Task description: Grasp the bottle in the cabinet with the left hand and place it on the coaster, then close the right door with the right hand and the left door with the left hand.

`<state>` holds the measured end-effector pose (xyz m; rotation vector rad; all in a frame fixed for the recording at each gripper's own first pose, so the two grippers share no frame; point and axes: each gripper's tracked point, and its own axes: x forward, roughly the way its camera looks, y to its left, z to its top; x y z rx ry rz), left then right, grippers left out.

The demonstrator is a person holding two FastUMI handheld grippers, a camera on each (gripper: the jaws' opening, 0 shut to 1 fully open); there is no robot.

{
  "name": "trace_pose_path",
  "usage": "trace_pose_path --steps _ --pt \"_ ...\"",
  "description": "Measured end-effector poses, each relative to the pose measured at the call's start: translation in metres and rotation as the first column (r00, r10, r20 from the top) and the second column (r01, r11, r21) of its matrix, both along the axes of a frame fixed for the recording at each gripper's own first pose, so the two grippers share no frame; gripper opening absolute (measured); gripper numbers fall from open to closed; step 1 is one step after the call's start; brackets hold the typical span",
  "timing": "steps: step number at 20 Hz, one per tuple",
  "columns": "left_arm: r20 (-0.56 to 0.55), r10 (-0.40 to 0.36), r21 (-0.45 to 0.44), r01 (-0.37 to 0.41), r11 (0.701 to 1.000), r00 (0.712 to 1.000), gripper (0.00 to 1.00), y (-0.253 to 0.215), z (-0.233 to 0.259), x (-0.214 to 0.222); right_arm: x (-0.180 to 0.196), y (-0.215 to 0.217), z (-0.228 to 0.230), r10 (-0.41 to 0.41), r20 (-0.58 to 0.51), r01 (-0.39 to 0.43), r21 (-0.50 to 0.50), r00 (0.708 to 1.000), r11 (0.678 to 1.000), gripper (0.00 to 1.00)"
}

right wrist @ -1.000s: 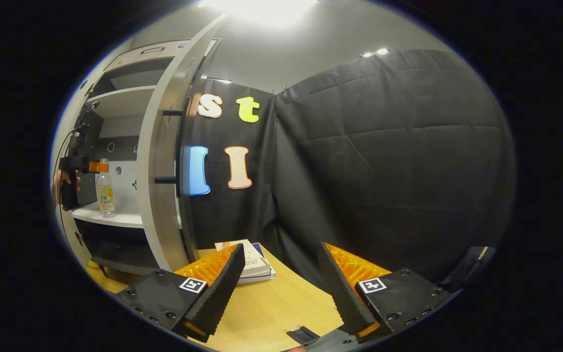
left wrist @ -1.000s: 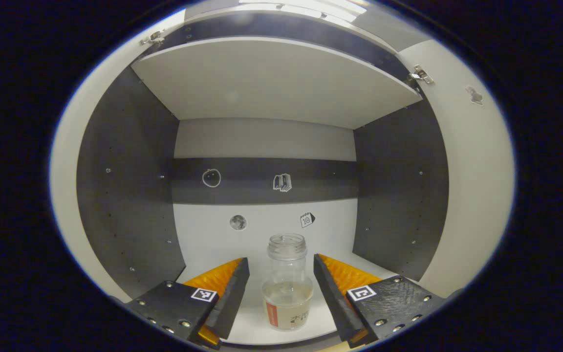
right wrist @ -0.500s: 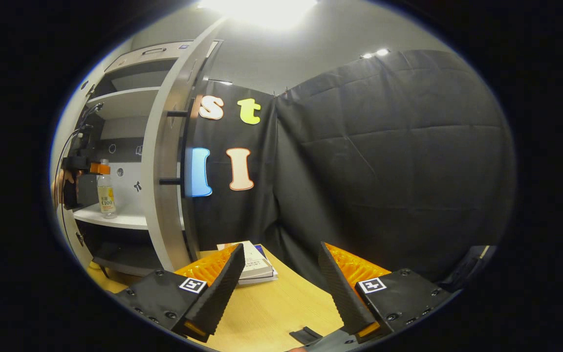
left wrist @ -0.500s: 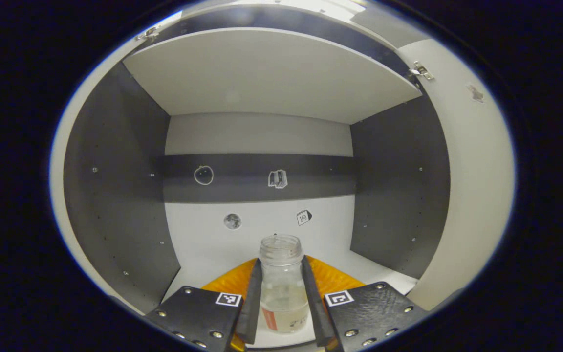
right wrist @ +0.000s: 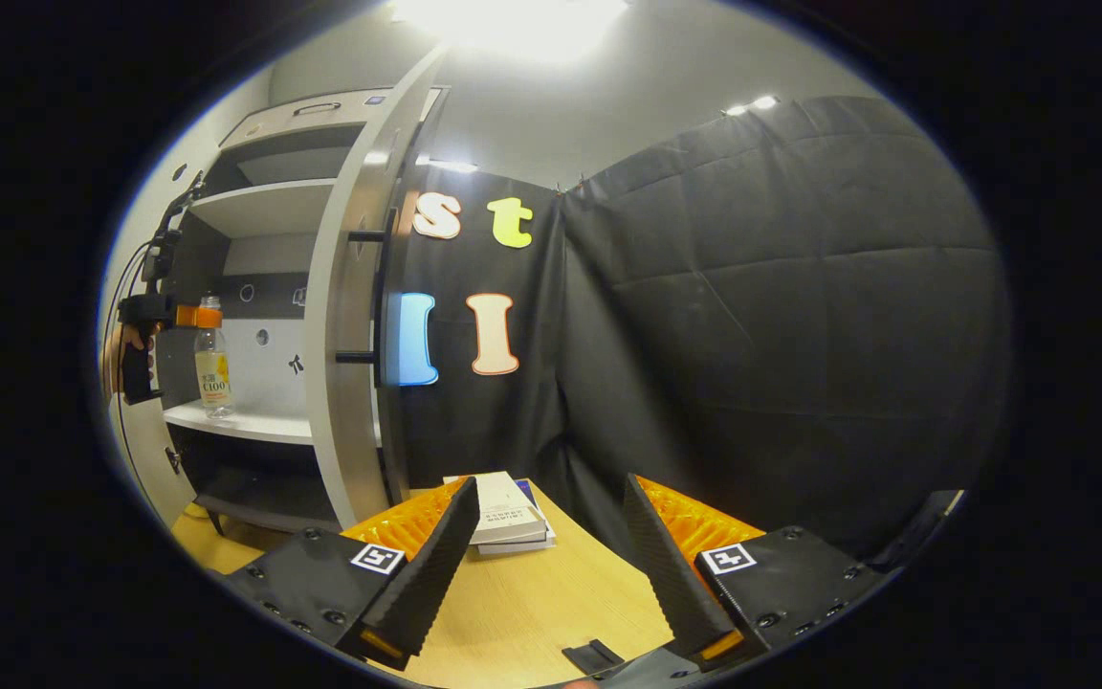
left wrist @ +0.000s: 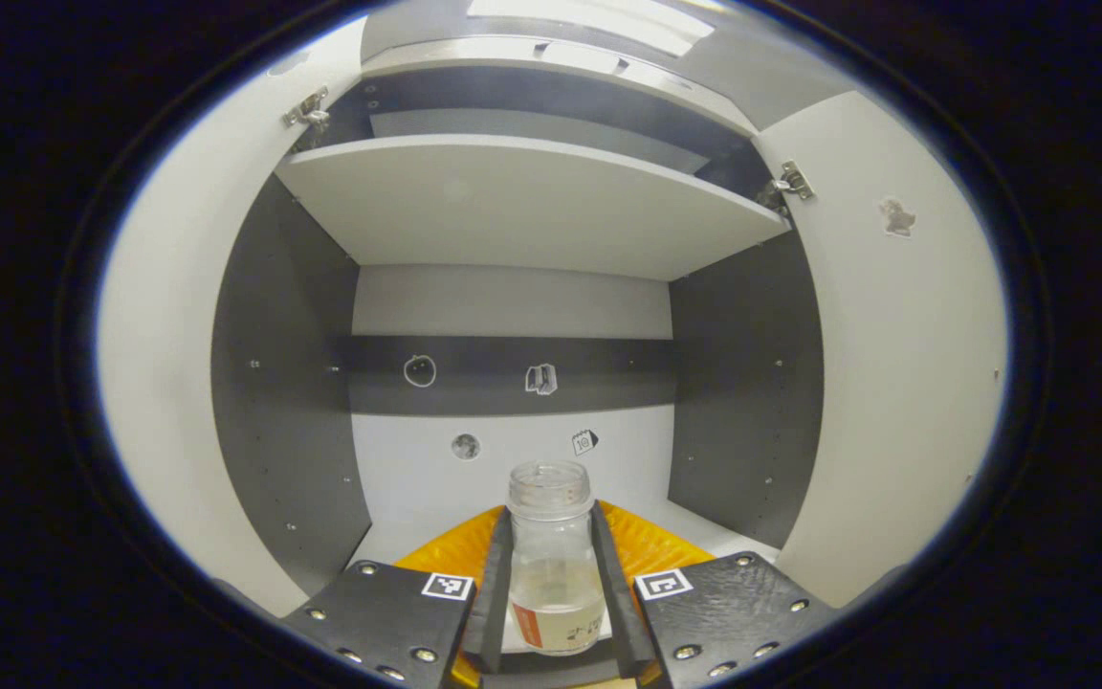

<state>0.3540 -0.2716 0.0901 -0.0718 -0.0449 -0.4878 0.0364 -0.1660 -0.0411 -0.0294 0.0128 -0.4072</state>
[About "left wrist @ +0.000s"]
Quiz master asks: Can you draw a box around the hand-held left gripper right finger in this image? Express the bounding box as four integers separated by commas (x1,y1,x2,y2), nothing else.
592,500,844,689

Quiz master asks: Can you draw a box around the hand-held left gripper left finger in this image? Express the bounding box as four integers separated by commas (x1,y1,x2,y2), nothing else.
278,504,514,689

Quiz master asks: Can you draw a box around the clear plastic bottle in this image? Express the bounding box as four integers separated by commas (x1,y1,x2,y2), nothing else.
505,459,609,656

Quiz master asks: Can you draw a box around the grey cabinet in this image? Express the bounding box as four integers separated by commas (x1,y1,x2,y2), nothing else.
211,33,825,613

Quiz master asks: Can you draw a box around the grey cabinet door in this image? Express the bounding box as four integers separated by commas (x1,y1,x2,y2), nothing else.
99,14,365,618
752,91,1009,609

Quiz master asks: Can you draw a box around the metal door hinge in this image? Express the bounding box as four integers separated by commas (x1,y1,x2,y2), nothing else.
769,160,816,203
282,85,333,131

